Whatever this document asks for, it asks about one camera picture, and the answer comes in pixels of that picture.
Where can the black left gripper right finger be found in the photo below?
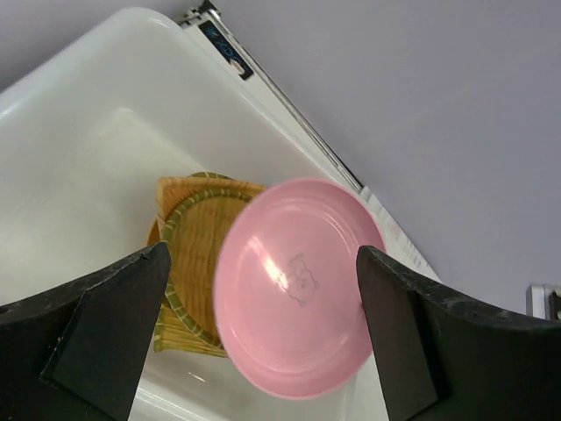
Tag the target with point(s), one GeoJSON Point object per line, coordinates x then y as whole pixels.
{"type": "Point", "coordinates": [443, 355]}

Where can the white plastic bin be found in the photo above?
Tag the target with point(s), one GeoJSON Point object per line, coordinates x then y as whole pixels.
{"type": "Point", "coordinates": [86, 136]}

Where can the aluminium table edge rail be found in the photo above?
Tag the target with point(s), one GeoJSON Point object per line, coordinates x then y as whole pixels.
{"type": "Point", "coordinates": [265, 89]}

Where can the pink plastic plate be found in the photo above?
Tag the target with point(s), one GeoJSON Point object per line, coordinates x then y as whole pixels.
{"type": "Point", "coordinates": [286, 294]}

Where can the square bamboo tray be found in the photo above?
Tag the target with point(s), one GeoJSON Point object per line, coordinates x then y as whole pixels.
{"type": "Point", "coordinates": [170, 331]}

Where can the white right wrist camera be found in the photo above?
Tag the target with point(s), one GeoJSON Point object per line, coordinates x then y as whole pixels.
{"type": "Point", "coordinates": [543, 301]}

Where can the round green-rimmed bamboo tray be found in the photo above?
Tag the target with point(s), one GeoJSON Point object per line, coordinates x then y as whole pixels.
{"type": "Point", "coordinates": [194, 234]}

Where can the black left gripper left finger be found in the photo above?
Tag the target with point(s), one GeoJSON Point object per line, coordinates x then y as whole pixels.
{"type": "Point", "coordinates": [77, 351]}

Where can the dark logo sticker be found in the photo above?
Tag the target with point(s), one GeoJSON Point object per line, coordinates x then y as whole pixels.
{"type": "Point", "coordinates": [226, 49]}

